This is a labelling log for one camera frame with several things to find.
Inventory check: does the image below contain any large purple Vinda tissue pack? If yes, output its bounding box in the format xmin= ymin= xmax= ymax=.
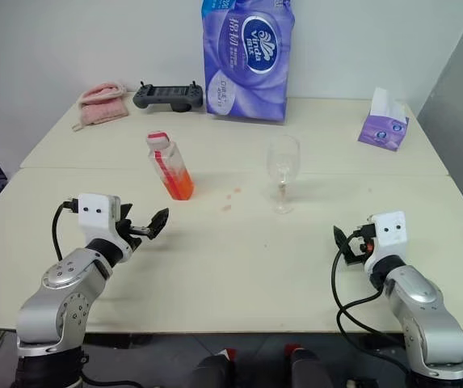
xmin=200 ymin=0 xmax=297 ymax=124

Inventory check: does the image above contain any clear wine glass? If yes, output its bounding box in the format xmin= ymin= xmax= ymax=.
xmin=265 ymin=135 xmax=301 ymax=214

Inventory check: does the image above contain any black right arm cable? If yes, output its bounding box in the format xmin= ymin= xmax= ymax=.
xmin=330 ymin=228 xmax=412 ymax=367

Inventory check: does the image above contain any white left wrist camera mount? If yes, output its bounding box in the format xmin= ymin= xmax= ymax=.
xmin=77 ymin=193 xmax=134 ymax=259

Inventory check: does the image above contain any dark rounded shape red tip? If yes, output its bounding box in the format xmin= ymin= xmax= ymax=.
xmin=285 ymin=343 xmax=331 ymax=388
xmin=192 ymin=349 xmax=238 ymax=388

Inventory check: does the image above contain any small purple tissue box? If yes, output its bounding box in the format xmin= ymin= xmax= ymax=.
xmin=356 ymin=86 xmax=410 ymax=153

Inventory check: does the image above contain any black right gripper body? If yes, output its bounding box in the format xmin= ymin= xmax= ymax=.
xmin=351 ymin=221 xmax=376 ymax=262

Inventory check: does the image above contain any grey handheld controller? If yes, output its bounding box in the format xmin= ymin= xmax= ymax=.
xmin=133 ymin=80 xmax=207 ymax=114

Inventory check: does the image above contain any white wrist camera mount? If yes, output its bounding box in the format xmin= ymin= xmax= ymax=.
xmin=77 ymin=193 xmax=134 ymax=259
xmin=363 ymin=209 xmax=410 ymax=280

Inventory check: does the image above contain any bottle with orange liquid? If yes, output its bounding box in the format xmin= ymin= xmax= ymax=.
xmin=147 ymin=139 xmax=195 ymax=201

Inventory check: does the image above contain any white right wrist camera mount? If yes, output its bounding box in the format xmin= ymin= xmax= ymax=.
xmin=363 ymin=209 xmax=410 ymax=280

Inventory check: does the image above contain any grey partition panel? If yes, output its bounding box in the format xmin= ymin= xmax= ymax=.
xmin=416 ymin=0 xmax=463 ymax=243

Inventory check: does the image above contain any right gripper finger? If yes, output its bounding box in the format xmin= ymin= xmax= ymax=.
xmin=342 ymin=246 xmax=362 ymax=267
xmin=333 ymin=225 xmax=350 ymax=249

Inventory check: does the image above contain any pink folded towel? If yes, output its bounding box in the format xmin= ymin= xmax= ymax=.
xmin=72 ymin=82 xmax=130 ymax=133

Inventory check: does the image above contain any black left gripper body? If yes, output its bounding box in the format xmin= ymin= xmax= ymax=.
xmin=116 ymin=217 xmax=153 ymax=248

